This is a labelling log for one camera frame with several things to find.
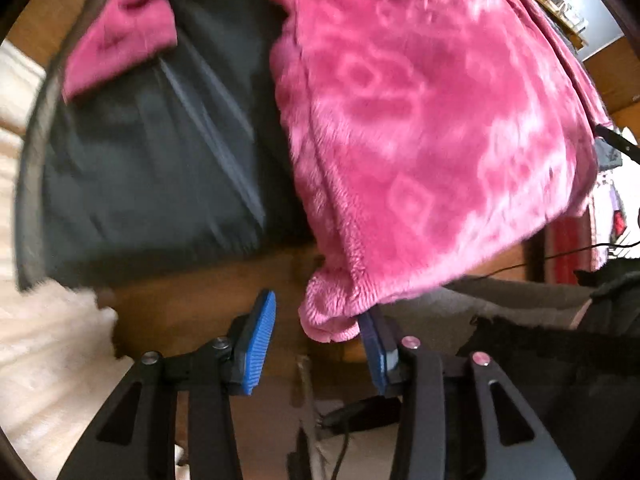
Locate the black bed cover sheet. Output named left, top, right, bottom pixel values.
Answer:
left=14, top=0, right=312, bottom=290

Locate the black cable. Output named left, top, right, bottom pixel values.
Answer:
left=464, top=239, right=640, bottom=281

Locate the brown wooden door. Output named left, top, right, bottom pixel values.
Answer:
left=6, top=0, right=86, bottom=68

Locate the purple floral bedding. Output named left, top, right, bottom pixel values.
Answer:
left=589, top=170, right=630, bottom=270

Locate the wooden desk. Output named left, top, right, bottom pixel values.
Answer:
left=535, top=0, right=588, bottom=51

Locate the pink fleece garment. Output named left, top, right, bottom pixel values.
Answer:
left=62, top=0, right=610, bottom=342

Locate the brown wooden wardrobe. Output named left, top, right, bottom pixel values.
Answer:
left=585, top=37, right=640, bottom=139

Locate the cream curtain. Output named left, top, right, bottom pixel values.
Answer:
left=1, top=41, right=132, bottom=479

